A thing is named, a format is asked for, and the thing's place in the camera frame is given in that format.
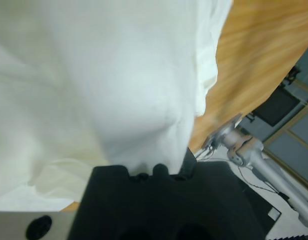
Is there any arm grey base plate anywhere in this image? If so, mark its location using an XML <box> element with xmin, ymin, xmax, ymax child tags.
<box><xmin>206</xmin><ymin>113</ymin><xmax>244</xmax><ymax>151</ymax></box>

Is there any black flat monitor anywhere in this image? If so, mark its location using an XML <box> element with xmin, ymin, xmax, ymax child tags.
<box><xmin>252</xmin><ymin>87</ymin><xmax>300</xmax><ymax>127</ymax></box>

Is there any black base cable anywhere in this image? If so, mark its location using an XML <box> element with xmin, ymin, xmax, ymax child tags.
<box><xmin>196</xmin><ymin>138</ymin><xmax>219</xmax><ymax>161</ymax></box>

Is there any black panel with grey square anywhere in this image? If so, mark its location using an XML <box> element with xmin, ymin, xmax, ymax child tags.
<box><xmin>240</xmin><ymin>184</ymin><xmax>282</xmax><ymax>237</ymax></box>

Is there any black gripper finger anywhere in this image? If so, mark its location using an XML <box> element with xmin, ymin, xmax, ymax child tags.
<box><xmin>178</xmin><ymin>146</ymin><xmax>199</xmax><ymax>176</ymax></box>

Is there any white T-shirt with small print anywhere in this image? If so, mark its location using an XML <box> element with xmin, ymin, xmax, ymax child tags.
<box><xmin>0</xmin><ymin>0</ymin><xmax>233</xmax><ymax>212</ymax></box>

